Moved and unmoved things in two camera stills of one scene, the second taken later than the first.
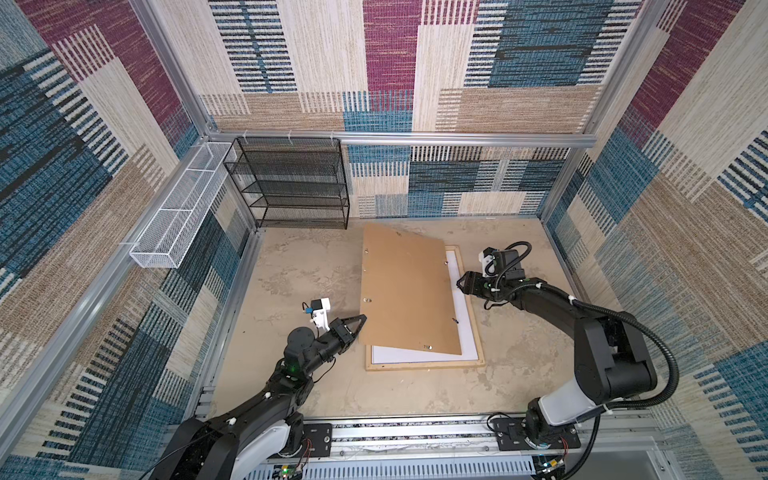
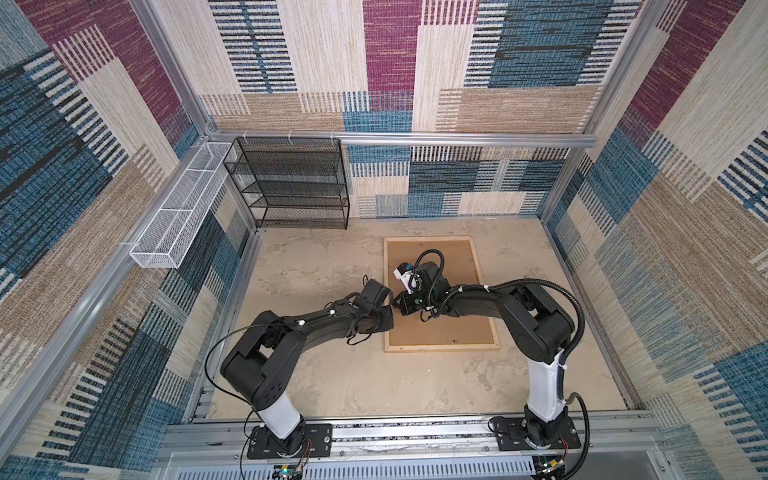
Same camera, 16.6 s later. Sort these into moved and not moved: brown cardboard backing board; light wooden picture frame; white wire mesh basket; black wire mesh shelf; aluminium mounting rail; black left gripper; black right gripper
Moved: black right gripper; brown cardboard backing board; black left gripper; light wooden picture frame
Not moved: white wire mesh basket; black wire mesh shelf; aluminium mounting rail
